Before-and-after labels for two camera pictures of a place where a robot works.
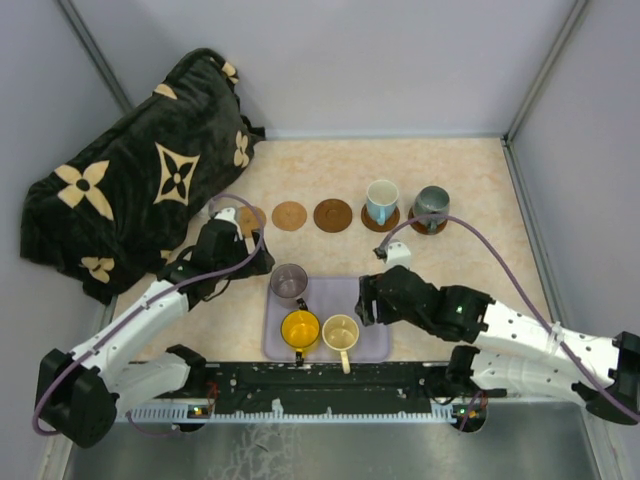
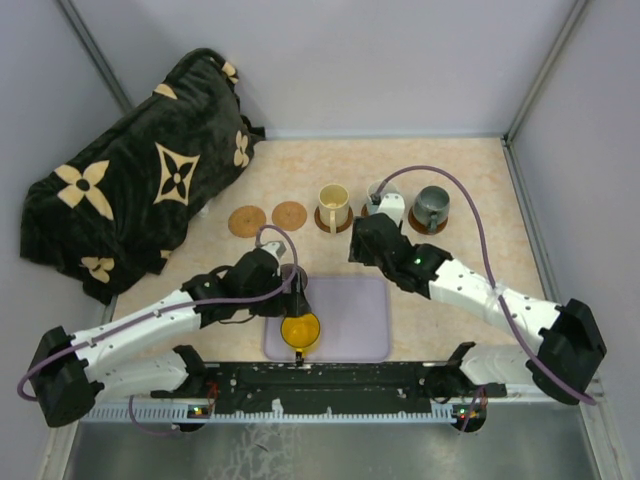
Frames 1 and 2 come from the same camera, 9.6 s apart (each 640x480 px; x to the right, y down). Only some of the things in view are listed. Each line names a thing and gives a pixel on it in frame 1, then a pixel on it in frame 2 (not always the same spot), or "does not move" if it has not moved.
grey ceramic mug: (432, 200) does not move
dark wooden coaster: (332, 215) does not move
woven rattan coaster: (289, 215) does not move
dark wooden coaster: (423, 228) does not move
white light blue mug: (381, 198) does not move
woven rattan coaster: (249, 221) does not move
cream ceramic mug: (340, 332) to (333, 202)
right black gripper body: (385, 311) to (360, 254)
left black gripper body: (257, 266) to (282, 304)
